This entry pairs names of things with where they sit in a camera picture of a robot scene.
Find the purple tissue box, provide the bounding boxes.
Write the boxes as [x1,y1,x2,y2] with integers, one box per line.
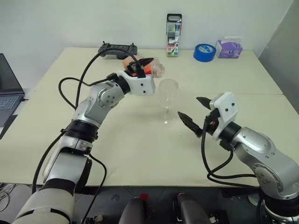
[215,36,243,59]

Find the dark rounded shape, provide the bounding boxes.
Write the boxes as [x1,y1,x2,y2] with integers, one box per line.
[119,197,150,224]
[175,193,211,224]

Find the clear wine glass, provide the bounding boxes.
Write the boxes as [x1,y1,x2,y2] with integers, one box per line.
[158,78,180,125]

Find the grey game controller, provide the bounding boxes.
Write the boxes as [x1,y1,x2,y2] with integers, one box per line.
[97,41,138,60]

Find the tangled floor cables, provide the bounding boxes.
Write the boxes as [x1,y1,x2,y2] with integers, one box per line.
[0,183,15,208]

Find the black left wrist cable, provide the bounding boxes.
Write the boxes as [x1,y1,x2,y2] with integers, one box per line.
[58,53,147,110]

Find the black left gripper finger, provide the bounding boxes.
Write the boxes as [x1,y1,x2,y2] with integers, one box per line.
[137,58,155,67]

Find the grey partition panel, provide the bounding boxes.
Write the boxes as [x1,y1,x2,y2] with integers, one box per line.
[258,0,299,95]

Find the grey round floor disc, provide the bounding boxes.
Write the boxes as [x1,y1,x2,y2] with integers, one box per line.
[247,195,260,206]

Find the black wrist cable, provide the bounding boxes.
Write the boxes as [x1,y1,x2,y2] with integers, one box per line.
[58,53,147,110]
[201,116,261,189]

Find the orange plastic bottle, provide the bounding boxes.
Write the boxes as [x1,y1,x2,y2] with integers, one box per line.
[123,56,165,79]

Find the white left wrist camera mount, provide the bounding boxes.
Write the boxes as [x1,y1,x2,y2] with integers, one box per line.
[118,70,156,97]

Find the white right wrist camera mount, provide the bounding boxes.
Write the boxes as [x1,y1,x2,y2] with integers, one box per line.
[209,91,239,140]

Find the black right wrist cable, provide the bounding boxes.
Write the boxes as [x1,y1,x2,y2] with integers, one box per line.
[201,116,261,189]

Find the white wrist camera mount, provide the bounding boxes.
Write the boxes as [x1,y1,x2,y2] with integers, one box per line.
[118,70,156,97]
[209,91,239,140]

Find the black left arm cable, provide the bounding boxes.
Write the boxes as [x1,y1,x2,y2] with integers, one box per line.
[80,154,107,224]
[32,129,65,194]

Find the blue tape roll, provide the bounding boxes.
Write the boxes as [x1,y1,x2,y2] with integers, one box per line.
[193,43,216,63]

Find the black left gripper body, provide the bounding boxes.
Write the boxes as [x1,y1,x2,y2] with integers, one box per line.
[127,62,143,77]

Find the dark grey laptop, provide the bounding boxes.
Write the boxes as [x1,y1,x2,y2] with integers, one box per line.
[0,53,26,128]

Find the marker pen pack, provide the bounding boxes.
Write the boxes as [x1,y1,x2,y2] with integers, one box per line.
[166,13,183,57]

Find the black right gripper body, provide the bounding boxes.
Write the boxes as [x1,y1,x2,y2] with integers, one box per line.
[204,108,221,135]

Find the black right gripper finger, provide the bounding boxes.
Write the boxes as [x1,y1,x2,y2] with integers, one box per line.
[178,111,202,139]
[196,97,213,109]

